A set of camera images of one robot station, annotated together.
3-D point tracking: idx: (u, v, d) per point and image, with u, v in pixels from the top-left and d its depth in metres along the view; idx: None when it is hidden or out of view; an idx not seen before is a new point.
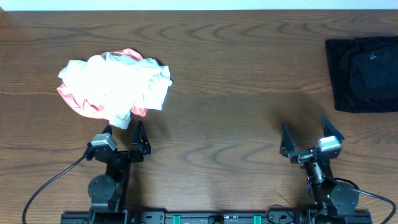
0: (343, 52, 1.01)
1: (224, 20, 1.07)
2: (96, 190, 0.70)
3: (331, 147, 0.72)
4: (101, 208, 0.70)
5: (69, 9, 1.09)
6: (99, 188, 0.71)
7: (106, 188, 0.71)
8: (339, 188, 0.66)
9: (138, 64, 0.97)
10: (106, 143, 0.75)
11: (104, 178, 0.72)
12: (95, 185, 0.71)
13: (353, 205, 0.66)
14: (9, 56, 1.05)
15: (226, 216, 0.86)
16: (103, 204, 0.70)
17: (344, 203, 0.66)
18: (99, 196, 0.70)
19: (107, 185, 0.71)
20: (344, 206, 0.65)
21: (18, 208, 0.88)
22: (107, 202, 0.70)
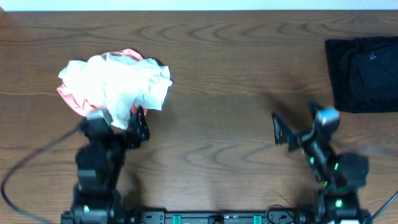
0: (342, 52, 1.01)
1: (224, 20, 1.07)
2: (84, 157, 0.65)
3: (331, 118, 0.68)
4: (89, 180, 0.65)
5: (69, 9, 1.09)
6: (87, 155, 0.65)
7: (95, 155, 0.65)
8: (346, 156, 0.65)
9: (139, 65, 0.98)
10: (101, 116, 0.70)
11: (94, 147, 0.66)
12: (84, 152, 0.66)
13: (362, 173, 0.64)
14: (9, 56, 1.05)
15: (226, 217, 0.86)
16: (90, 173, 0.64)
17: (354, 172, 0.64)
18: (87, 163, 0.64)
19: (97, 154, 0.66)
20: (353, 173, 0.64)
21: (18, 208, 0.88)
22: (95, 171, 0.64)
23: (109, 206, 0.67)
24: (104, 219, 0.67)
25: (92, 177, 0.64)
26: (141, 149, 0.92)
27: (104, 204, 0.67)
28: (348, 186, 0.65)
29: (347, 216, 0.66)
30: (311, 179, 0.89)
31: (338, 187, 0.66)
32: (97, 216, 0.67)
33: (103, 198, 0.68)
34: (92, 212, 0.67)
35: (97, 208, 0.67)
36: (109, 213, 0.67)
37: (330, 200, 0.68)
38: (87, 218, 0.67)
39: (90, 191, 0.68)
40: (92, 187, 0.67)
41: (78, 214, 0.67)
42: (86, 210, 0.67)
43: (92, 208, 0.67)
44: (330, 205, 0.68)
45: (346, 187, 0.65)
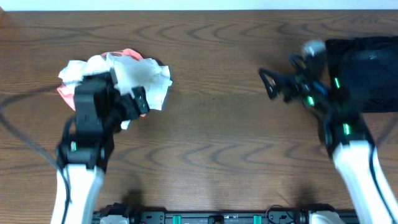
0: (343, 52, 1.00)
1: (225, 20, 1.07)
2: (86, 83, 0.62)
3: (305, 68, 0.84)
4: (85, 107, 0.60)
5: (69, 9, 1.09)
6: (89, 83, 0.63)
7: (97, 83, 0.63)
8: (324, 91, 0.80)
9: (138, 65, 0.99)
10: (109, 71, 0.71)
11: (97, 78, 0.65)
12: (86, 81, 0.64)
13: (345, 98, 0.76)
14: (9, 56, 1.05)
15: (226, 216, 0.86)
16: (87, 98, 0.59)
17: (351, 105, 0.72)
18: (85, 88, 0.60)
19: (99, 82, 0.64)
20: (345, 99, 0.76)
21: (19, 208, 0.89)
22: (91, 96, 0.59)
23: (97, 147, 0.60)
24: (91, 160, 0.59)
25: (89, 107, 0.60)
26: (141, 149, 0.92)
27: (92, 143, 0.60)
28: (352, 112, 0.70)
29: (357, 140, 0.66)
30: (311, 179, 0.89)
31: (342, 108, 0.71)
32: (81, 158, 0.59)
33: (92, 136, 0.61)
34: (78, 153, 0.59)
35: (85, 147, 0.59)
36: (96, 153, 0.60)
37: (337, 125, 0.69)
38: (73, 159, 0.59)
39: (83, 130, 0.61)
40: (87, 121, 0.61)
41: (62, 152, 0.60)
42: (73, 147, 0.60)
43: (78, 146, 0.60)
44: (337, 128, 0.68)
45: (348, 116, 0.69)
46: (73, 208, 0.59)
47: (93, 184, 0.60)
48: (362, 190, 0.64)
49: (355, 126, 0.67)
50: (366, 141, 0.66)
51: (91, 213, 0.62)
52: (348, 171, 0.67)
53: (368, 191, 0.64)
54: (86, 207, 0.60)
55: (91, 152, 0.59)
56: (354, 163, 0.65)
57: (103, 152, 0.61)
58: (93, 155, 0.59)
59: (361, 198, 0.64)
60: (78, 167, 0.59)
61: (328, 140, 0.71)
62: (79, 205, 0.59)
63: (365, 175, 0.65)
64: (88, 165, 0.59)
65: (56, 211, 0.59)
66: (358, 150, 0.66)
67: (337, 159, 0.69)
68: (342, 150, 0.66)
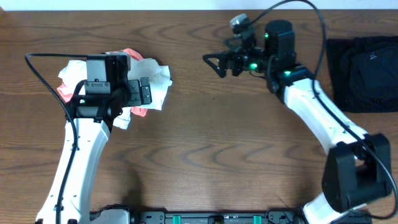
0: (343, 52, 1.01)
1: (225, 20, 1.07)
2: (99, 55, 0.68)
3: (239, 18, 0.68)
4: (95, 70, 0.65)
5: (69, 9, 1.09)
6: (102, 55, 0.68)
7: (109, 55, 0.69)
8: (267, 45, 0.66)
9: (139, 65, 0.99)
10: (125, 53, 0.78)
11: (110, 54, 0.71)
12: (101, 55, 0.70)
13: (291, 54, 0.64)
14: (9, 56, 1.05)
15: (226, 217, 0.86)
16: (97, 60, 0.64)
17: (275, 27, 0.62)
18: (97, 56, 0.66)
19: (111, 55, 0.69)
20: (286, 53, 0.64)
21: (19, 208, 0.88)
22: (102, 60, 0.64)
23: (104, 104, 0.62)
24: (98, 114, 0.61)
25: (99, 70, 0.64)
26: (141, 149, 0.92)
27: (99, 101, 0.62)
28: (289, 49, 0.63)
29: (302, 81, 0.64)
30: (311, 180, 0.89)
31: (278, 53, 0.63)
32: (89, 113, 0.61)
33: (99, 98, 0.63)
34: (87, 107, 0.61)
35: (94, 104, 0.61)
36: (102, 109, 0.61)
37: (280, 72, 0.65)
38: (83, 113, 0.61)
39: (92, 91, 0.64)
40: (97, 83, 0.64)
41: (73, 106, 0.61)
42: (82, 103, 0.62)
43: (88, 102, 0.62)
44: (281, 76, 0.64)
45: (288, 58, 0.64)
46: (80, 154, 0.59)
47: (99, 134, 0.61)
48: (309, 109, 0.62)
49: (294, 69, 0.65)
50: (309, 78, 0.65)
51: (96, 167, 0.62)
52: (299, 104, 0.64)
53: (313, 107, 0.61)
54: (91, 156, 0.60)
55: (98, 107, 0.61)
56: (298, 91, 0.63)
57: (110, 111, 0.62)
58: (101, 109, 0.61)
59: (311, 117, 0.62)
60: (87, 119, 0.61)
61: (275, 92, 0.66)
62: (85, 152, 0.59)
63: (303, 96, 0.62)
64: (96, 118, 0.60)
65: (64, 157, 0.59)
66: (303, 89, 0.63)
67: (287, 102, 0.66)
68: (290, 88, 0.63)
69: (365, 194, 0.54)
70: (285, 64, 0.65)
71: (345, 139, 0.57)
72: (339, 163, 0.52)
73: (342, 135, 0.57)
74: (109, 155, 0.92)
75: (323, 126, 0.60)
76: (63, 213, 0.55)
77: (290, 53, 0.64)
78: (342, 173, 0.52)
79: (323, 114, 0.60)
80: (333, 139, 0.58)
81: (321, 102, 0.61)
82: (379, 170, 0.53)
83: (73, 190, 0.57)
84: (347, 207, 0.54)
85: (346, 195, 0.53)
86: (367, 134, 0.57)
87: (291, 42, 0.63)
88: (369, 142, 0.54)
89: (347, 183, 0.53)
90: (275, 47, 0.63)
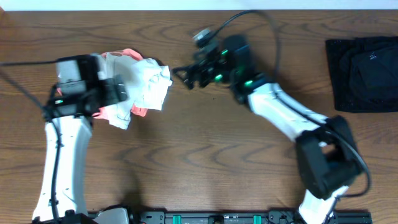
0: (343, 52, 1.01)
1: (225, 20, 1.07)
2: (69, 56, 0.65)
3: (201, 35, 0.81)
4: (68, 70, 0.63)
5: (70, 9, 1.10)
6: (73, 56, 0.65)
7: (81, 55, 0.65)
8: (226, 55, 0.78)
9: (138, 65, 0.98)
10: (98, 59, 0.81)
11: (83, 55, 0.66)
12: None
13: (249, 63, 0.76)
14: (9, 56, 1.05)
15: (226, 216, 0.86)
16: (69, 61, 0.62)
17: (234, 43, 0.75)
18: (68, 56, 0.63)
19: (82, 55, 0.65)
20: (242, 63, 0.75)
21: (18, 208, 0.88)
22: (74, 60, 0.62)
23: (81, 100, 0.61)
24: (77, 109, 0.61)
25: (71, 70, 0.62)
26: (141, 149, 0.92)
27: (76, 99, 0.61)
28: (247, 61, 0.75)
29: (261, 86, 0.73)
30: None
31: (238, 66, 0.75)
32: (69, 111, 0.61)
33: (75, 97, 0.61)
34: (65, 106, 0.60)
35: (72, 101, 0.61)
36: (80, 104, 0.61)
37: (242, 83, 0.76)
38: (63, 112, 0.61)
39: (66, 92, 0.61)
40: (72, 83, 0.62)
41: (50, 108, 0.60)
42: (58, 103, 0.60)
43: (64, 101, 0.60)
44: (243, 86, 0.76)
45: (247, 69, 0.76)
46: (65, 149, 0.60)
47: (81, 128, 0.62)
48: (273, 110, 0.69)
49: (255, 78, 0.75)
50: (268, 84, 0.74)
51: (83, 160, 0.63)
52: (265, 109, 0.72)
53: (275, 107, 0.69)
54: (77, 150, 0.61)
55: (76, 104, 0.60)
56: (260, 96, 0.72)
57: (88, 107, 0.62)
58: (79, 106, 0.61)
59: (278, 117, 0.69)
60: (67, 117, 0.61)
61: (241, 101, 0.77)
62: (70, 147, 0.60)
63: (265, 100, 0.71)
64: (76, 114, 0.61)
65: (50, 157, 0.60)
66: (263, 94, 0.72)
67: (256, 109, 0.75)
68: (252, 94, 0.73)
69: (341, 177, 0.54)
70: (247, 74, 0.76)
71: (305, 126, 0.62)
72: (305, 148, 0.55)
73: (301, 124, 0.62)
74: (109, 155, 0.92)
75: (285, 121, 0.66)
76: (59, 206, 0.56)
77: (249, 65, 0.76)
78: (310, 157, 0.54)
79: (284, 111, 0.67)
80: (294, 129, 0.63)
81: (282, 102, 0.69)
82: (344, 149, 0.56)
83: (64, 183, 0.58)
84: (327, 193, 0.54)
85: (322, 180, 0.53)
86: (328, 118, 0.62)
87: (248, 56, 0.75)
88: (328, 126, 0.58)
89: (319, 165, 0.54)
90: (235, 61, 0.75)
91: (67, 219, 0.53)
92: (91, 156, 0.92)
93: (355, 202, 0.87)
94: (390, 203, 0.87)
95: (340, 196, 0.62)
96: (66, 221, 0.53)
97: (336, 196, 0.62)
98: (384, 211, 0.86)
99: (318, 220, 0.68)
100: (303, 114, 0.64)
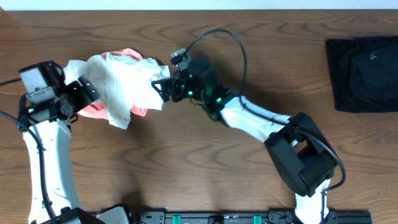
0: (343, 52, 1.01)
1: (225, 20, 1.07)
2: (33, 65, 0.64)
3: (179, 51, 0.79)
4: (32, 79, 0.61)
5: (69, 9, 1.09)
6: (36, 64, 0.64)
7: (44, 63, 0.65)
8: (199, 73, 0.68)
9: (138, 64, 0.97)
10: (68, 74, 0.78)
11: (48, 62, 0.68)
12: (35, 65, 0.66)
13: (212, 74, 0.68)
14: (8, 56, 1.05)
15: (226, 217, 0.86)
16: (32, 70, 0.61)
17: (197, 68, 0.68)
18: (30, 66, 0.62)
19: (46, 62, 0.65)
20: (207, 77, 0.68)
21: (18, 208, 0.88)
22: (37, 68, 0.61)
23: (54, 104, 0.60)
24: (51, 113, 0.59)
25: (35, 78, 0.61)
26: (141, 149, 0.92)
27: (48, 104, 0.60)
28: (213, 80, 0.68)
29: (231, 100, 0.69)
30: None
31: (206, 87, 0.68)
32: (43, 117, 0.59)
33: (47, 102, 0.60)
34: (38, 112, 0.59)
35: (45, 106, 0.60)
36: (54, 108, 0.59)
37: (214, 101, 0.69)
38: (37, 119, 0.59)
39: (37, 101, 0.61)
40: (40, 91, 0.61)
41: (24, 118, 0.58)
42: (31, 112, 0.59)
43: (37, 109, 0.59)
44: (214, 104, 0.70)
45: (216, 88, 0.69)
46: (48, 153, 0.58)
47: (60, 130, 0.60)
48: (242, 121, 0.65)
49: (225, 94, 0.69)
50: (236, 97, 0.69)
51: (68, 160, 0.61)
52: (236, 121, 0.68)
53: (244, 117, 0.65)
54: (60, 151, 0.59)
55: (50, 109, 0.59)
56: (229, 110, 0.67)
57: (63, 110, 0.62)
58: (53, 110, 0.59)
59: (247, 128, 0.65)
60: (43, 123, 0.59)
61: (216, 118, 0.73)
62: (53, 149, 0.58)
63: (236, 112, 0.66)
64: (51, 118, 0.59)
65: (33, 163, 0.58)
66: (232, 107, 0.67)
67: (229, 122, 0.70)
68: (222, 110, 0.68)
69: (317, 171, 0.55)
70: (217, 93, 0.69)
71: (272, 129, 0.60)
72: (276, 151, 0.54)
73: (270, 127, 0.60)
74: (108, 155, 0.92)
75: (254, 128, 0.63)
76: (53, 206, 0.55)
77: (216, 84, 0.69)
78: (283, 158, 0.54)
79: (252, 119, 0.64)
80: (263, 134, 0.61)
81: (249, 112, 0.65)
82: (315, 145, 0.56)
83: (54, 184, 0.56)
84: (308, 190, 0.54)
85: (300, 178, 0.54)
86: (291, 117, 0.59)
87: (213, 75, 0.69)
88: (292, 123, 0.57)
89: (293, 165, 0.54)
90: (202, 83, 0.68)
91: (63, 217, 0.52)
92: (91, 157, 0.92)
93: (355, 202, 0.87)
94: (390, 203, 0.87)
95: (326, 190, 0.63)
96: (63, 218, 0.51)
97: (321, 191, 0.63)
98: (384, 211, 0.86)
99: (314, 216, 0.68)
100: (269, 118, 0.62)
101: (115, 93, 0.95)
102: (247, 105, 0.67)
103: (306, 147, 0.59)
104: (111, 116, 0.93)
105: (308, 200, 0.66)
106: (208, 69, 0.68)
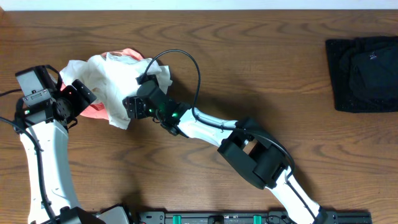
0: (342, 52, 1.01)
1: (224, 20, 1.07)
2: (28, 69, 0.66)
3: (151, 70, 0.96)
4: (29, 83, 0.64)
5: (70, 9, 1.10)
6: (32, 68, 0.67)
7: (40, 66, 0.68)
8: (144, 91, 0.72)
9: (138, 65, 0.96)
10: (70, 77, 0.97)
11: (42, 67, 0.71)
12: None
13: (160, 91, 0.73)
14: (8, 56, 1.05)
15: (226, 216, 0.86)
16: (29, 73, 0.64)
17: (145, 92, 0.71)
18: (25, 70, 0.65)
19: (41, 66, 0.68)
20: (154, 94, 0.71)
21: (18, 208, 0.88)
22: (33, 71, 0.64)
23: (50, 106, 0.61)
24: (47, 114, 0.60)
25: (32, 81, 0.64)
26: (141, 149, 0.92)
27: (45, 105, 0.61)
28: (164, 99, 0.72)
29: (185, 114, 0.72)
30: (311, 180, 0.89)
31: (158, 106, 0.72)
32: (38, 119, 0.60)
33: (43, 104, 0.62)
34: (35, 114, 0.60)
35: (41, 108, 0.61)
36: (50, 109, 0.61)
37: (168, 117, 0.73)
38: (33, 121, 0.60)
39: (33, 103, 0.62)
40: (37, 93, 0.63)
41: (21, 121, 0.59)
42: (27, 113, 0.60)
43: (33, 110, 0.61)
44: (171, 120, 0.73)
45: (167, 104, 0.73)
46: (46, 154, 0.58)
47: (57, 131, 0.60)
48: (198, 132, 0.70)
49: (179, 108, 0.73)
50: (189, 109, 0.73)
51: (66, 161, 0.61)
52: (192, 132, 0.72)
53: (198, 129, 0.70)
54: (58, 152, 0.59)
55: (45, 110, 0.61)
56: (185, 123, 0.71)
57: (58, 111, 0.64)
58: (48, 111, 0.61)
59: (204, 137, 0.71)
60: (39, 124, 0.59)
61: (175, 132, 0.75)
62: (50, 150, 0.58)
63: (191, 124, 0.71)
64: (46, 119, 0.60)
65: (31, 165, 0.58)
66: (186, 120, 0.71)
67: (188, 134, 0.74)
68: (179, 124, 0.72)
69: (268, 163, 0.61)
70: (170, 109, 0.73)
71: (223, 136, 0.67)
72: (228, 155, 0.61)
73: (221, 134, 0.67)
74: (109, 155, 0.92)
75: (209, 137, 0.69)
76: (53, 206, 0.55)
77: (167, 101, 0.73)
78: (236, 161, 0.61)
79: (205, 129, 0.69)
80: (217, 141, 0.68)
81: (203, 122, 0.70)
82: (262, 140, 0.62)
83: (52, 184, 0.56)
84: (265, 182, 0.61)
85: (254, 173, 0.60)
86: (237, 121, 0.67)
87: (162, 93, 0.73)
88: (239, 127, 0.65)
89: (246, 163, 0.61)
90: (154, 103, 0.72)
91: (63, 216, 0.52)
92: (91, 157, 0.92)
93: (355, 202, 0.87)
94: (390, 203, 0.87)
95: (288, 177, 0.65)
96: (63, 218, 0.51)
97: (286, 182, 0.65)
98: (384, 211, 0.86)
99: (298, 208, 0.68)
100: (219, 126, 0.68)
101: (115, 93, 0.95)
102: (199, 116, 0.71)
103: (256, 145, 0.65)
104: (111, 116, 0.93)
105: (283, 195, 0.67)
106: (155, 89, 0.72)
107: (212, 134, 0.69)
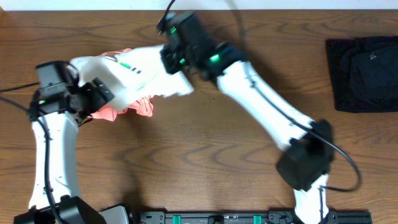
0: (343, 52, 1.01)
1: (224, 20, 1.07)
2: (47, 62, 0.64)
3: None
4: (46, 75, 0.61)
5: (69, 9, 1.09)
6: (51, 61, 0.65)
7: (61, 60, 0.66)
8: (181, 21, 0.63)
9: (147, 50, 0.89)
10: None
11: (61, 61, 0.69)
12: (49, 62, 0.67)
13: (197, 24, 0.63)
14: (8, 56, 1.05)
15: (226, 216, 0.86)
16: (47, 66, 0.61)
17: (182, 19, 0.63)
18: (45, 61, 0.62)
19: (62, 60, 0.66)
20: (189, 26, 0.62)
21: (18, 208, 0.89)
22: (53, 63, 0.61)
23: (64, 98, 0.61)
24: (60, 106, 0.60)
25: (50, 74, 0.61)
26: (141, 149, 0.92)
27: (59, 97, 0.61)
28: (201, 34, 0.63)
29: (227, 58, 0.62)
30: None
31: (193, 40, 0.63)
32: (51, 109, 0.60)
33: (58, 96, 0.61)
34: (48, 105, 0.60)
35: (55, 99, 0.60)
36: (64, 101, 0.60)
37: (206, 58, 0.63)
38: (45, 111, 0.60)
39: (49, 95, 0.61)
40: (53, 86, 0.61)
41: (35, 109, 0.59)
42: (41, 103, 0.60)
43: (47, 101, 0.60)
44: (208, 62, 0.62)
45: (205, 40, 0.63)
46: (55, 142, 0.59)
47: (68, 122, 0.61)
48: (255, 101, 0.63)
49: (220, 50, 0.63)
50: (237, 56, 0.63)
51: (73, 152, 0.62)
52: (245, 96, 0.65)
53: (255, 97, 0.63)
54: (66, 141, 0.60)
55: (59, 101, 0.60)
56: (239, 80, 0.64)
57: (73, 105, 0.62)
58: (62, 102, 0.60)
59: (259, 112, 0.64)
60: (51, 114, 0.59)
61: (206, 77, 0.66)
62: (59, 139, 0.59)
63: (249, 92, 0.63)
64: (60, 111, 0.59)
65: (39, 152, 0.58)
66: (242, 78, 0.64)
67: (235, 93, 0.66)
68: (222, 76, 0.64)
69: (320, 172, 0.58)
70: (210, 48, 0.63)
71: (290, 129, 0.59)
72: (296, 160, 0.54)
73: (288, 127, 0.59)
74: (109, 155, 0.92)
75: (268, 120, 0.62)
76: (54, 193, 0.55)
77: (206, 38, 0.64)
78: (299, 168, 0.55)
79: (266, 104, 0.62)
80: (278, 131, 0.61)
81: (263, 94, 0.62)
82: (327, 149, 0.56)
83: (56, 172, 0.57)
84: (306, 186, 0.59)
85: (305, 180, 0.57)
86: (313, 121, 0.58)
87: (199, 26, 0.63)
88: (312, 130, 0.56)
89: (303, 162, 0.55)
90: (186, 36, 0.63)
91: (63, 205, 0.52)
92: (91, 157, 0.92)
93: (354, 201, 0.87)
94: (390, 203, 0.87)
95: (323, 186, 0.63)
96: (61, 206, 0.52)
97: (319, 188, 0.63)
98: (384, 211, 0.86)
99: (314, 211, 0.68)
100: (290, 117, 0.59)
101: None
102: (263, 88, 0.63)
103: None
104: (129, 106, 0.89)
105: (306, 197, 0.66)
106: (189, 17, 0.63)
107: (277, 119, 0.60)
